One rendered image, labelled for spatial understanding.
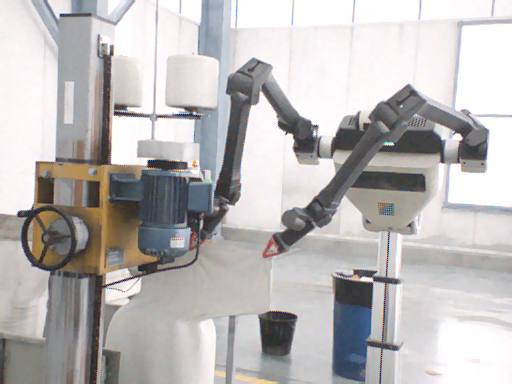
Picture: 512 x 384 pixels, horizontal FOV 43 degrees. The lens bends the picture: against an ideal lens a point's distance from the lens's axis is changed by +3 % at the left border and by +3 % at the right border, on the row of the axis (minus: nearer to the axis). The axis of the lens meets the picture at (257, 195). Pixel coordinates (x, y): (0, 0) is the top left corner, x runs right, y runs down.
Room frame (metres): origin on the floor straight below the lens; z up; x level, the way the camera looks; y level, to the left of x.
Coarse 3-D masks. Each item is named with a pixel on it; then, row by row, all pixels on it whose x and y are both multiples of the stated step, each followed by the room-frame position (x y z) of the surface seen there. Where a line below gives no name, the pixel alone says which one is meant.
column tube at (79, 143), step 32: (64, 32) 1.87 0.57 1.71; (96, 32) 1.86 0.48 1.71; (64, 64) 1.87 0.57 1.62; (96, 64) 1.87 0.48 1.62; (64, 96) 1.87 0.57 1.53; (96, 96) 1.87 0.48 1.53; (64, 128) 1.87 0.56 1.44; (96, 128) 1.87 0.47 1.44; (64, 160) 1.87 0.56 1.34; (96, 160) 1.88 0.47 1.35; (64, 192) 1.87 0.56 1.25; (96, 192) 1.89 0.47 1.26; (64, 288) 1.86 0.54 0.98; (64, 320) 1.86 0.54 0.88; (64, 352) 1.86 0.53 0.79
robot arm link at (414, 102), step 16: (400, 96) 1.86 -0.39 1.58; (416, 96) 1.84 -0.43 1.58; (384, 112) 1.86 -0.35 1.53; (400, 112) 1.84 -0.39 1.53; (416, 112) 1.86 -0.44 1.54; (432, 112) 1.92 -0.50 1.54; (448, 112) 1.97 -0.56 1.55; (464, 112) 2.11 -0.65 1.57; (464, 128) 2.06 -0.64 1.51; (480, 128) 2.07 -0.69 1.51
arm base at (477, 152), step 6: (486, 138) 2.18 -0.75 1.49; (480, 144) 2.17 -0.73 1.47; (486, 144) 2.18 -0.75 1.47; (462, 150) 2.21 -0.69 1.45; (468, 150) 2.19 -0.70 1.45; (474, 150) 2.18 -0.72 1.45; (480, 150) 2.19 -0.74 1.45; (486, 150) 2.19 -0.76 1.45; (462, 156) 2.20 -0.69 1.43; (468, 156) 2.20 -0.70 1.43; (474, 156) 2.19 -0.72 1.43; (480, 156) 2.19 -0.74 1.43; (486, 156) 2.18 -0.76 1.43
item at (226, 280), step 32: (192, 256) 2.22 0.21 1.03; (224, 256) 2.17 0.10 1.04; (256, 256) 2.13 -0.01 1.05; (160, 288) 2.26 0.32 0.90; (192, 288) 2.21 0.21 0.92; (224, 288) 2.17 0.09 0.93; (256, 288) 2.13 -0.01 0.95; (128, 320) 2.24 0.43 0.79; (160, 320) 2.20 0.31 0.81; (192, 320) 2.18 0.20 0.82; (128, 352) 2.22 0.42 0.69; (160, 352) 2.18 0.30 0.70; (192, 352) 2.15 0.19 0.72
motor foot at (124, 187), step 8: (112, 176) 1.85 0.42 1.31; (120, 176) 1.89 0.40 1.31; (128, 176) 1.92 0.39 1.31; (112, 184) 1.85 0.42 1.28; (120, 184) 1.88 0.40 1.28; (128, 184) 1.87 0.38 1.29; (136, 184) 1.86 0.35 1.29; (112, 192) 1.85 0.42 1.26; (120, 192) 1.88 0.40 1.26; (128, 192) 1.87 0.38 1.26; (136, 192) 1.86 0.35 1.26; (112, 200) 1.86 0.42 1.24; (120, 200) 1.89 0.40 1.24; (128, 200) 1.93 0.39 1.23; (136, 200) 1.86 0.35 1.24
